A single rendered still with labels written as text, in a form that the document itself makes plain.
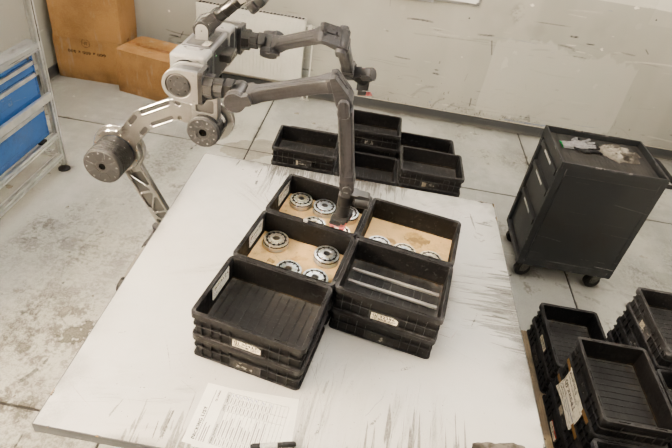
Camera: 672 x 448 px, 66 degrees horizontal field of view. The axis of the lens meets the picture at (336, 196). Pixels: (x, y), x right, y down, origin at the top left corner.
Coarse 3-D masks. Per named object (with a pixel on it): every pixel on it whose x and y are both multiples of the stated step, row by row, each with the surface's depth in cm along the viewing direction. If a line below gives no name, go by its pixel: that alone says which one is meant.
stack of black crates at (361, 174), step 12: (360, 156) 348; (372, 156) 347; (336, 168) 328; (360, 168) 351; (372, 168) 352; (384, 168) 351; (396, 168) 337; (372, 180) 324; (384, 180) 324; (396, 180) 326
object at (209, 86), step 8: (200, 72) 177; (208, 72) 184; (200, 80) 178; (208, 80) 179; (216, 80) 180; (224, 80) 182; (200, 88) 179; (208, 88) 179; (216, 88) 180; (200, 96) 181; (208, 96) 182; (216, 96) 182; (200, 104) 183
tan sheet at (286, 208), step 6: (288, 198) 239; (288, 204) 236; (312, 204) 238; (282, 210) 231; (288, 210) 232; (294, 210) 233; (312, 210) 234; (300, 216) 230; (306, 216) 230; (360, 216) 235; (354, 228) 228
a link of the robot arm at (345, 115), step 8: (344, 104) 174; (352, 104) 183; (344, 112) 176; (352, 112) 179; (344, 120) 182; (352, 120) 183; (344, 128) 184; (352, 128) 185; (344, 136) 186; (352, 136) 187; (344, 144) 189; (352, 144) 189; (344, 152) 191; (352, 152) 191; (344, 160) 193; (352, 160) 193; (344, 168) 196; (352, 168) 196; (344, 176) 198; (352, 176) 197; (344, 184) 200; (352, 184) 199; (352, 192) 202
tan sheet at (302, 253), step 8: (264, 232) 218; (256, 248) 210; (264, 248) 210; (288, 248) 212; (296, 248) 213; (304, 248) 213; (312, 248) 214; (248, 256) 205; (256, 256) 206; (264, 256) 206; (272, 256) 207; (280, 256) 208; (288, 256) 208; (296, 256) 209; (304, 256) 209; (312, 256) 210; (304, 264) 206; (312, 264) 206; (328, 272) 204; (328, 280) 200
